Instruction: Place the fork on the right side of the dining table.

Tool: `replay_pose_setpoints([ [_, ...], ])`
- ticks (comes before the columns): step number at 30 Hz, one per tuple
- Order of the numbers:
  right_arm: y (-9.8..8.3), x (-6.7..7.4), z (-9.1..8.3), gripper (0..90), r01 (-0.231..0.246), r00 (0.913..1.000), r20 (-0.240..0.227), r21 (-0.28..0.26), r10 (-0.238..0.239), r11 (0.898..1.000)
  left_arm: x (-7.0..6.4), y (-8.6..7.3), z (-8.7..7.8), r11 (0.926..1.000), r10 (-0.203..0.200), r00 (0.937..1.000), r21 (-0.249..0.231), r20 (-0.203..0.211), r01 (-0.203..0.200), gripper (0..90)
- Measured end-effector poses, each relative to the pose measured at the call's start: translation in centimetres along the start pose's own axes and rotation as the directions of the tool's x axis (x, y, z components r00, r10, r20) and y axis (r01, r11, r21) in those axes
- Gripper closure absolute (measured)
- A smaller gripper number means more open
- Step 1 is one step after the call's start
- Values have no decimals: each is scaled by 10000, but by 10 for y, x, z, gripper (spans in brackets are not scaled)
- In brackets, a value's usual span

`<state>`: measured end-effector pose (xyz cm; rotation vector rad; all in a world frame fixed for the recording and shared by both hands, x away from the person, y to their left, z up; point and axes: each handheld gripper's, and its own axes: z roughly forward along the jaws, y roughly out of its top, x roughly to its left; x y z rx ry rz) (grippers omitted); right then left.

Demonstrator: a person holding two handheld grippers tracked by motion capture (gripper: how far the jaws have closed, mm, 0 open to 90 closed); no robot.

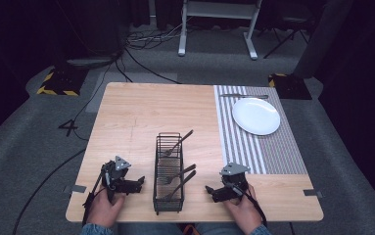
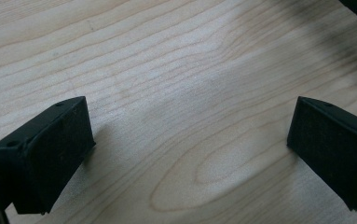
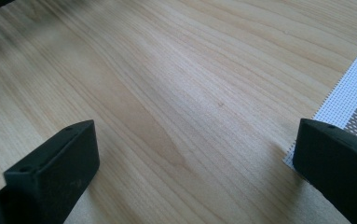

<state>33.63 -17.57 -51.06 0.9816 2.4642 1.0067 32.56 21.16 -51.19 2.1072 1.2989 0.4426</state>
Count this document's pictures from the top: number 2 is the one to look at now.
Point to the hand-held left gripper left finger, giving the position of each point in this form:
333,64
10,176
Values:
48,155

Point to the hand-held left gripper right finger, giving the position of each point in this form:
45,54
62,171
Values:
334,149

